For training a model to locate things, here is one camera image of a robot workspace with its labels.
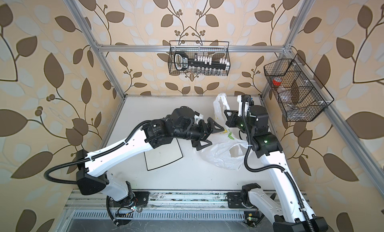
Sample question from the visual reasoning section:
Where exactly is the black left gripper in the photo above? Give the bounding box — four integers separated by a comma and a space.
169, 113, 225, 148

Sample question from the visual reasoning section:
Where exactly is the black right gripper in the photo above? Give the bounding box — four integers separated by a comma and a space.
225, 109, 255, 138

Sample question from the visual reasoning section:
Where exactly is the white plastic bag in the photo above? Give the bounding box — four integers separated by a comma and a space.
196, 93, 248, 171

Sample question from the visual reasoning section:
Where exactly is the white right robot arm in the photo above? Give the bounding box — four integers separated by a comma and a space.
224, 104, 329, 232

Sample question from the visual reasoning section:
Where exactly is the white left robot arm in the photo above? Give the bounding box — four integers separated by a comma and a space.
44, 106, 225, 202

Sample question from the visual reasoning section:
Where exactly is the white tray black rim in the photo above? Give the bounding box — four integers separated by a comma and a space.
144, 139, 184, 171

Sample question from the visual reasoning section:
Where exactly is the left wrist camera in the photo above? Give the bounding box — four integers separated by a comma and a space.
194, 113, 204, 125

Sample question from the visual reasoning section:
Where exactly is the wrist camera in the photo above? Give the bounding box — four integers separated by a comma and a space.
194, 113, 204, 125
237, 95, 250, 117

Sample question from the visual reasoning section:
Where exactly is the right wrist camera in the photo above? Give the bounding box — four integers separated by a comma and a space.
237, 95, 250, 117

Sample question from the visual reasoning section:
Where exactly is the black wire basket back wall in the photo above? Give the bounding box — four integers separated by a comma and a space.
167, 39, 231, 76

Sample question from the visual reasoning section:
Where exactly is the black wire basket wall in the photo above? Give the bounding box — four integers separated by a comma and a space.
167, 39, 231, 76
264, 54, 334, 122

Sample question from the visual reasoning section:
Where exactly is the black wire basket right wall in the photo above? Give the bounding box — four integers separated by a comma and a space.
264, 54, 334, 122

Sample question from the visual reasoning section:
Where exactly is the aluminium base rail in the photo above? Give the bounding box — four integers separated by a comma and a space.
64, 189, 313, 222

